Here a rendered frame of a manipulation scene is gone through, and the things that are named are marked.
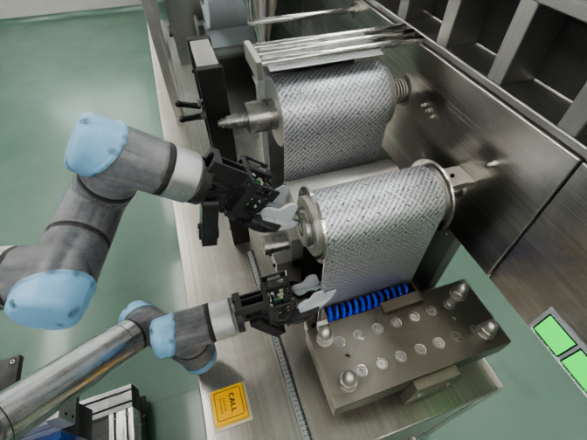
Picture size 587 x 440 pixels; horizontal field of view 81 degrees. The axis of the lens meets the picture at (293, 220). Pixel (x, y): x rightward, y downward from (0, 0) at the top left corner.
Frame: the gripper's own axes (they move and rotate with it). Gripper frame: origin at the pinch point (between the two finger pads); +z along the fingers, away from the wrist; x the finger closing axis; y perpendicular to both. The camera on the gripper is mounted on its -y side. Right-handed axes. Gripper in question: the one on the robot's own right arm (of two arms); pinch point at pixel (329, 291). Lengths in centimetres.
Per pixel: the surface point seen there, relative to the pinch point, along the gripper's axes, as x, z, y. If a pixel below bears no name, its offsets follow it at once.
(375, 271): -0.3, 10.0, 2.9
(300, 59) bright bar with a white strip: 29.9, 3.5, 35.3
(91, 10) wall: 556, -116, -106
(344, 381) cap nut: -16.9, -3.7, -3.0
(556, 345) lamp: -25.3, 29.4, 8.4
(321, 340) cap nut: -7.8, -4.5, -4.1
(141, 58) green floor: 394, -57, -110
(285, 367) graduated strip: -5.9, -12.1, -19.1
